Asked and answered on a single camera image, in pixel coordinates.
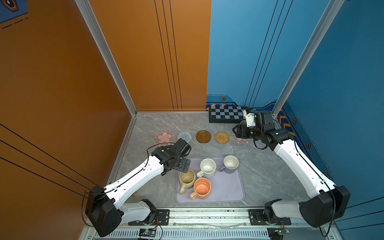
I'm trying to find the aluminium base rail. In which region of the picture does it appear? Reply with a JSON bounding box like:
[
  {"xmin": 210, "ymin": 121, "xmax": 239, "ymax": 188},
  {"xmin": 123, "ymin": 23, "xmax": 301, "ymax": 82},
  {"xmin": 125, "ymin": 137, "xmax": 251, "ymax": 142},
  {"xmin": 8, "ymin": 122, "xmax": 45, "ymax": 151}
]
[{"xmin": 79, "ymin": 206, "xmax": 343, "ymax": 240}]

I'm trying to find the left green circuit board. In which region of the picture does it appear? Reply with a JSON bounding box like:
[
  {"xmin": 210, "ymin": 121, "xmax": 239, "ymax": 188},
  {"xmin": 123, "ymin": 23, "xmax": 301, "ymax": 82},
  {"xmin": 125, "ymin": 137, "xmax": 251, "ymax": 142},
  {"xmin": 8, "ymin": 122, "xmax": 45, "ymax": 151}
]
[{"xmin": 138, "ymin": 228, "xmax": 157, "ymax": 240}]

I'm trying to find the aluminium corner post left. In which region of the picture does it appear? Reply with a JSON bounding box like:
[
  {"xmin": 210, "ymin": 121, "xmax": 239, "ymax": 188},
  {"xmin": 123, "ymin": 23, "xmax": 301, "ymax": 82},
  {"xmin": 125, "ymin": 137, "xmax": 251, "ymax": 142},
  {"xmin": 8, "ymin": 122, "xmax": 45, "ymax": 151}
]
[{"xmin": 75, "ymin": 0, "xmax": 137, "ymax": 117}]

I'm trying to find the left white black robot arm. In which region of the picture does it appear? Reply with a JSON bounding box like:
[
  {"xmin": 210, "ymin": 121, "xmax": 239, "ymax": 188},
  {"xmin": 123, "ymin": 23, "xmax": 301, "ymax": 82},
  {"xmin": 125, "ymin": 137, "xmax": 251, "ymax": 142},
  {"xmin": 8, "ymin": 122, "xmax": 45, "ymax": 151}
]
[{"xmin": 85, "ymin": 146, "xmax": 191, "ymax": 237}]

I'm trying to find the right small circuit board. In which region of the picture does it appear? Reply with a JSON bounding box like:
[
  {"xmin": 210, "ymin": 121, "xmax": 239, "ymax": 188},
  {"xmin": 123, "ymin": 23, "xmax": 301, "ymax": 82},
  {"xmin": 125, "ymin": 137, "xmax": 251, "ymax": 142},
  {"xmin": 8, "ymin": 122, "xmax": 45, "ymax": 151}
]
[{"xmin": 267, "ymin": 228, "xmax": 290, "ymax": 240}]

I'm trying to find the grey woven round coaster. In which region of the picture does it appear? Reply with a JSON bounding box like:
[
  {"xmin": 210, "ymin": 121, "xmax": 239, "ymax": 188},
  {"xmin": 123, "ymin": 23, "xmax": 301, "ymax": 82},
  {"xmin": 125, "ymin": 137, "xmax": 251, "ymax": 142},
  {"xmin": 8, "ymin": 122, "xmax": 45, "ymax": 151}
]
[{"xmin": 178, "ymin": 132, "xmax": 192, "ymax": 143}]

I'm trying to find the brown wooden round coaster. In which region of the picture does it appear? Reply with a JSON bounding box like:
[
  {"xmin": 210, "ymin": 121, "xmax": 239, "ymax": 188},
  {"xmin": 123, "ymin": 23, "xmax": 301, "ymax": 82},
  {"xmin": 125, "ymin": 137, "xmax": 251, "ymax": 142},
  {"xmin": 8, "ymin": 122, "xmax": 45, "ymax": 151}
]
[{"xmin": 196, "ymin": 130, "xmax": 212, "ymax": 144}]

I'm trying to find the aluminium corner post right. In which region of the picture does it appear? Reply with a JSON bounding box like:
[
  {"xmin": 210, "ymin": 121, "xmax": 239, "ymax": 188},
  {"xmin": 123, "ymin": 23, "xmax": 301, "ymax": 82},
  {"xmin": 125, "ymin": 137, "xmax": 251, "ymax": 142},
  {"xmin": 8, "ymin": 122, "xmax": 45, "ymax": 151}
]
[{"xmin": 272, "ymin": 0, "xmax": 345, "ymax": 118}]

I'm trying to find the black silver chessboard box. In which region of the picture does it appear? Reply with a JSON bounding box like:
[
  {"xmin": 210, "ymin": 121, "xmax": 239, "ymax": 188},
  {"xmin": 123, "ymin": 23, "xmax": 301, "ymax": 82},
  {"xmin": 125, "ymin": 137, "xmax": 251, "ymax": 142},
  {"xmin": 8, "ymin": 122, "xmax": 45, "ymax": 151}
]
[{"xmin": 209, "ymin": 105, "xmax": 247, "ymax": 124}]

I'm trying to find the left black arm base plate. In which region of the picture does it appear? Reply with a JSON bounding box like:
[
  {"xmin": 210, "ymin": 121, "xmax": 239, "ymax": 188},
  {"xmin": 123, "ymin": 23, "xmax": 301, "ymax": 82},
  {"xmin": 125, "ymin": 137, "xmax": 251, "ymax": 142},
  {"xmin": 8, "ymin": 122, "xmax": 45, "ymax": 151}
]
[{"xmin": 128, "ymin": 209, "xmax": 170, "ymax": 226}]

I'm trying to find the woven rattan round coaster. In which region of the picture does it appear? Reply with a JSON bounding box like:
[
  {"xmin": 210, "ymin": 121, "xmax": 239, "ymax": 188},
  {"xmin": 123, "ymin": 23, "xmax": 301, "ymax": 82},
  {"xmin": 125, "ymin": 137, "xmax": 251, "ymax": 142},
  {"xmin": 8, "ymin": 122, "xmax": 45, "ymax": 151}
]
[{"xmin": 215, "ymin": 132, "xmax": 230, "ymax": 145}]

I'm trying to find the purple white ceramic mug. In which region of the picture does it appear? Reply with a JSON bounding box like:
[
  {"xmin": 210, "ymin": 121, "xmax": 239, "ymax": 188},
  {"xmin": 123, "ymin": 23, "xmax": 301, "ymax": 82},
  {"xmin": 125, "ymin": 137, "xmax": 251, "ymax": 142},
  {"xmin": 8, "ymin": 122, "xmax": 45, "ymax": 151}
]
[{"xmin": 218, "ymin": 155, "xmax": 240, "ymax": 174}]

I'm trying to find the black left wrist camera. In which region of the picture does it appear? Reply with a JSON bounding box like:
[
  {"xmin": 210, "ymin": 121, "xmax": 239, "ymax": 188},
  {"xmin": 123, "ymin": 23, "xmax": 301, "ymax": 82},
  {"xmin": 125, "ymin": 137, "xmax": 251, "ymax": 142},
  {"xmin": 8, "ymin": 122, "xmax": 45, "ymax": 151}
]
[{"xmin": 173, "ymin": 139, "xmax": 192, "ymax": 157}]

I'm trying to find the orange ceramic mug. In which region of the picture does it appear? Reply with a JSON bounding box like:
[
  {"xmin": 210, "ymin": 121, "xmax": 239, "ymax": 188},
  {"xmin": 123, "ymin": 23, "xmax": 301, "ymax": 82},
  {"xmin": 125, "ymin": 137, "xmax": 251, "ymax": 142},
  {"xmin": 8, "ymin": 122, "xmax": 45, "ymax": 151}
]
[{"xmin": 189, "ymin": 178, "xmax": 211, "ymax": 200}]

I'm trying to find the yellow ceramic mug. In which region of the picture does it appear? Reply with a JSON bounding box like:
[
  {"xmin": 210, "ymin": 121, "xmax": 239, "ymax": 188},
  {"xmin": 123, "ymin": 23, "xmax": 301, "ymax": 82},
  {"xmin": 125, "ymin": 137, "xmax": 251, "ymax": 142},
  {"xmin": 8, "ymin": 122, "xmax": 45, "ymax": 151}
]
[{"xmin": 179, "ymin": 170, "xmax": 197, "ymax": 195}]

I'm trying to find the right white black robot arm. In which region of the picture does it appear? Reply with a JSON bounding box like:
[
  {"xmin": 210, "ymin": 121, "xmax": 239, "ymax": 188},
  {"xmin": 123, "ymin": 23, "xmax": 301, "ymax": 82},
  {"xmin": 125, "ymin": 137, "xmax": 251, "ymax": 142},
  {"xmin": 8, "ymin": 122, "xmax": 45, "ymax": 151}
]
[{"xmin": 233, "ymin": 124, "xmax": 351, "ymax": 228}]

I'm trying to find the aluminium corner post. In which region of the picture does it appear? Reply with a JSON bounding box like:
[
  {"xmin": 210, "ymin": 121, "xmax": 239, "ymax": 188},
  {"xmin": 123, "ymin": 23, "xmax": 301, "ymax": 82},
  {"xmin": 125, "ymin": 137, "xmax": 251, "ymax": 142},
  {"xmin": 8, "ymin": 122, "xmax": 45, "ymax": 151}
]
[
  {"xmin": 272, "ymin": 0, "xmax": 345, "ymax": 118},
  {"xmin": 75, "ymin": 0, "xmax": 137, "ymax": 117}
]

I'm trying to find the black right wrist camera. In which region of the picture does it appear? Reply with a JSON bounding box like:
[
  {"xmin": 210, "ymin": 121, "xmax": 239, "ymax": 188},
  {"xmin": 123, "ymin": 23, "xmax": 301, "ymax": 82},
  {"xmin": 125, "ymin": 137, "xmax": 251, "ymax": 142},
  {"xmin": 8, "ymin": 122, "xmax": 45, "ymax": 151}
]
[{"xmin": 243, "ymin": 110, "xmax": 274, "ymax": 128}]

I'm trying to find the pink cherry blossom coaster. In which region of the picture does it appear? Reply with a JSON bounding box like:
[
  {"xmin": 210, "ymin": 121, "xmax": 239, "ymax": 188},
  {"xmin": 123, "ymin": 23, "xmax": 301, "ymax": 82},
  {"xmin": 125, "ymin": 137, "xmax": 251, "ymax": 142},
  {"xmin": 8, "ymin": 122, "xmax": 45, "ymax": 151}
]
[
  {"xmin": 154, "ymin": 130, "xmax": 175, "ymax": 144},
  {"xmin": 231, "ymin": 133, "xmax": 251, "ymax": 144}
]

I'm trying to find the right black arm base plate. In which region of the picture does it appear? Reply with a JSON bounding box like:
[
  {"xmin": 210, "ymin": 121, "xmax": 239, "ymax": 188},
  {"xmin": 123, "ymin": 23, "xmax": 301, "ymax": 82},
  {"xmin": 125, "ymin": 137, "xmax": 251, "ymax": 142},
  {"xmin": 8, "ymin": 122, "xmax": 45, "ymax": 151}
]
[{"xmin": 248, "ymin": 209, "xmax": 292, "ymax": 226}]

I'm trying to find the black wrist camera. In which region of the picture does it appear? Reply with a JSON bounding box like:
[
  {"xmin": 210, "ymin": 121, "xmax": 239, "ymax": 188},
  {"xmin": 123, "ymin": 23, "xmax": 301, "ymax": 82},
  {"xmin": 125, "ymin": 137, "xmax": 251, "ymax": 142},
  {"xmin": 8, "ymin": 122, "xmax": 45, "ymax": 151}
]
[
  {"xmin": 173, "ymin": 139, "xmax": 192, "ymax": 157},
  {"xmin": 243, "ymin": 110, "xmax": 274, "ymax": 128}
]

